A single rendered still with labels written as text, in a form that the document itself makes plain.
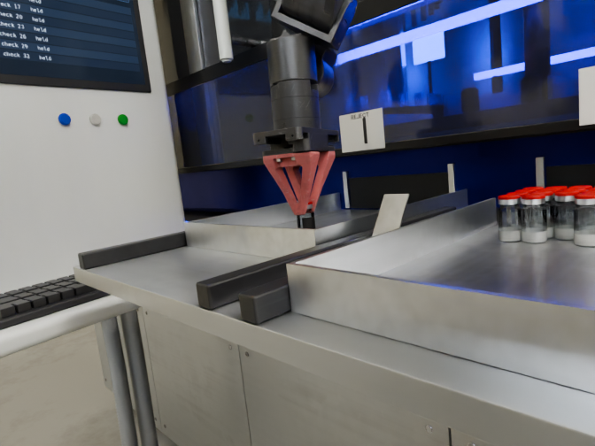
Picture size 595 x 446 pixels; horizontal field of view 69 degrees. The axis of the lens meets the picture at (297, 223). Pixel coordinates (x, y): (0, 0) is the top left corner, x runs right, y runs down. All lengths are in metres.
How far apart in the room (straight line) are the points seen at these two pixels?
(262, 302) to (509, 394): 0.16
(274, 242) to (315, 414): 0.56
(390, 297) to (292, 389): 0.77
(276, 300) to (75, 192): 0.70
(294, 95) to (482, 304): 0.35
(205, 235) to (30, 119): 0.46
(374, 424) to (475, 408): 0.66
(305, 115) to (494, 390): 0.37
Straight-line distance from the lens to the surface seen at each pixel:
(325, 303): 0.28
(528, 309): 0.21
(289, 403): 1.03
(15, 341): 0.69
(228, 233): 0.55
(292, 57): 0.52
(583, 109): 0.58
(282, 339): 0.28
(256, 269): 0.36
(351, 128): 0.72
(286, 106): 0.51
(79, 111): 0.97
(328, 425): 0.96
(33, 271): 0.93
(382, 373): 0.23
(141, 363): 1.19
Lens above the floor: 0.98
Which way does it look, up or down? 8 degrees down
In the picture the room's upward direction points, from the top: 6 degrees counter-clockwise
